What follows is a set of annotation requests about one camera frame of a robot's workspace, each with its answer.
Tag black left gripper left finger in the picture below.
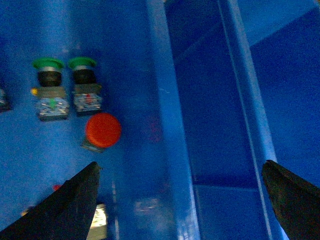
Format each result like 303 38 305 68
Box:
0 161 101 240

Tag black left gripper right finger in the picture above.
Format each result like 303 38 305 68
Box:
261 160 320 240

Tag red button lying sideways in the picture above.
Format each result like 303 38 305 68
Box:
52 184 108 240

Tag large blue centre bin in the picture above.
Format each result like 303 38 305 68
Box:
0 0 200 240

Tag large blue bin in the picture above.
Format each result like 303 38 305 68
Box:
0 0 200 240
164 0 320 240

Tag red button right upright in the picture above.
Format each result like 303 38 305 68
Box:
81 112 122 153

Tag green button centre right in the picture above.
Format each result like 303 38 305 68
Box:
30 57 70 122

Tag green button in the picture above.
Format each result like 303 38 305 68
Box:
0 88 12 113
30 57 70 122
68 56 103 117

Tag green button far right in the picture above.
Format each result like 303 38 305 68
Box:
68 56 103 117

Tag large blue right bin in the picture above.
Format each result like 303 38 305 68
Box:
164 0 320 240

